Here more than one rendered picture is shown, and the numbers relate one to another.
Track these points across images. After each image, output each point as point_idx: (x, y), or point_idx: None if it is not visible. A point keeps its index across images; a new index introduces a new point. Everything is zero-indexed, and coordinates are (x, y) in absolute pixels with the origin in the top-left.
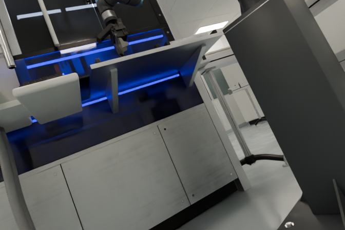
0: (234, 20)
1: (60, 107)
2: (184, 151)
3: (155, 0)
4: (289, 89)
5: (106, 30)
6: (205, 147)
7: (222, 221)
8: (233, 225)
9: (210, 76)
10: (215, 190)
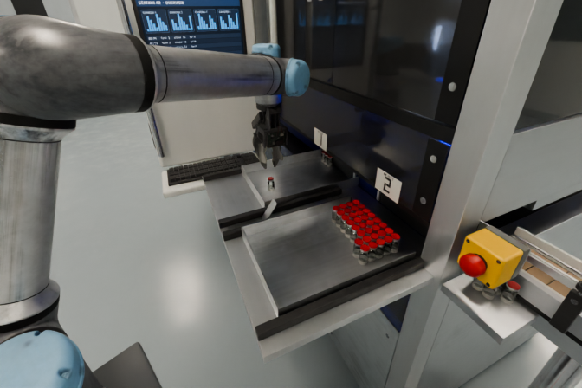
0: (104, 364)
1: None
2: None
3: (485, 8)
4: None
5: (255, 119)
6: (363, 346)
7: (296, 372)
8: (274, 382)
9: (558, 354)
10: (349, 369)
